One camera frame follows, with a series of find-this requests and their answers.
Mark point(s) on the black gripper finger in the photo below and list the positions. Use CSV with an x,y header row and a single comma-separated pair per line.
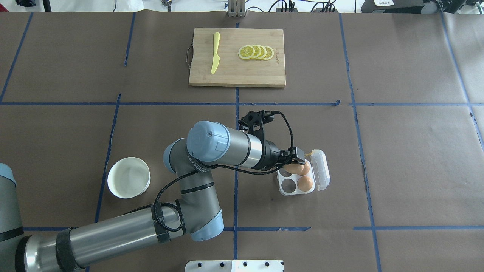
x,y
295,162
295,153

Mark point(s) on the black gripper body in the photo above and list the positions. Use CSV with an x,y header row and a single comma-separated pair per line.
x,y
271,155

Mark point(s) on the brown egg from bowl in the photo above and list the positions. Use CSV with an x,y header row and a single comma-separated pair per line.
x,y
294,168

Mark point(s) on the clear plastic egg box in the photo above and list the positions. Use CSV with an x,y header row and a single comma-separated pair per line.
x,y
297,179

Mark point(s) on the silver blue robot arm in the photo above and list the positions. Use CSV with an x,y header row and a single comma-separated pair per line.
x,y
187,205

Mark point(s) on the brown egg lower box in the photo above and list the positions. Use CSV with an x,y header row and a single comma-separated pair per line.
x,y
305,169

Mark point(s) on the brown egg box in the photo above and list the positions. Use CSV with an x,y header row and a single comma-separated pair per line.
x,y
305,169
305,183

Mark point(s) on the brown egg upper box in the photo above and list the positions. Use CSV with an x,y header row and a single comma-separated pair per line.
x,y
305,183

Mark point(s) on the bamboo cutting board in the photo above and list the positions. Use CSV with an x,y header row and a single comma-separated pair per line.
x,y
233,71

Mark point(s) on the lemon slice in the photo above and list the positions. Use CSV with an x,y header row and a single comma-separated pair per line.
x,y
256,51
246,52
269,53
262,53

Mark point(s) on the yellow plastic knife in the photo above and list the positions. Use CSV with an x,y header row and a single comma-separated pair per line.
x,y
216,57

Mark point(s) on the white round bowl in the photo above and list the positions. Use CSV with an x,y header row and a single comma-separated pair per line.
x,y
129,177

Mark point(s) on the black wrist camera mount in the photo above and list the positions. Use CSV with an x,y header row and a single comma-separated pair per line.
x,y
253,123

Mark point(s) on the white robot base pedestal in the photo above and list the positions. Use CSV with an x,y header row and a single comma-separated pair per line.
x,y
235,266

